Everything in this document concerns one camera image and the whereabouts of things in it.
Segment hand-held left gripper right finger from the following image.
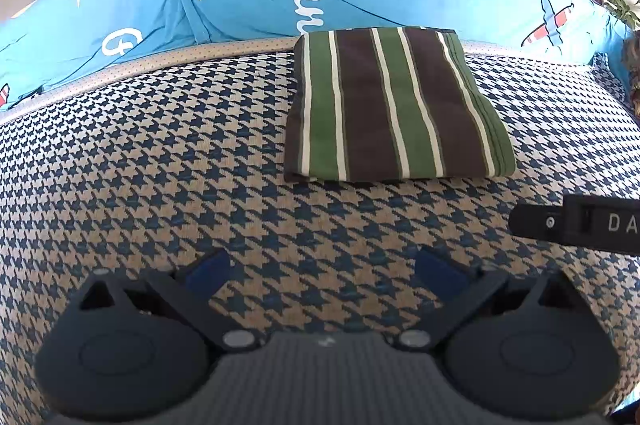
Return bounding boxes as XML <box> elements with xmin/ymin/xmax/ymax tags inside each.
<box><xmin>394</xmin><ymin>247</ymin><xmax>586</xmax><ymax>353</ymax></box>

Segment brown patterned pillow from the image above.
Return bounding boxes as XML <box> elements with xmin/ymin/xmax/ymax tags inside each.
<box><xmin>620</xmin><ymin>32</ymin><xmax>640</xmax><ymax>106</ymax></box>

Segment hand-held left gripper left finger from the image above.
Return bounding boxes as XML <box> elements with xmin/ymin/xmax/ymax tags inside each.
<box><xmin>65</xmin><ymin>249</ymin><xmax>262</xmax><ymax>353</ymax></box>

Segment green brown striped shirt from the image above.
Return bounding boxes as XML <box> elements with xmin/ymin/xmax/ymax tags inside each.
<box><xmin>284</xmin><ymin>26</ymin><xmax>517</xmax><ymax>183</ymax></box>

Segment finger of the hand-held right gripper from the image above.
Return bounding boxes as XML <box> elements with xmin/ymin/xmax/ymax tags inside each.
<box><xmin>509</xmin><ymin>202</ymin><xmax>566</xmax><ymax>241</ymax></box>

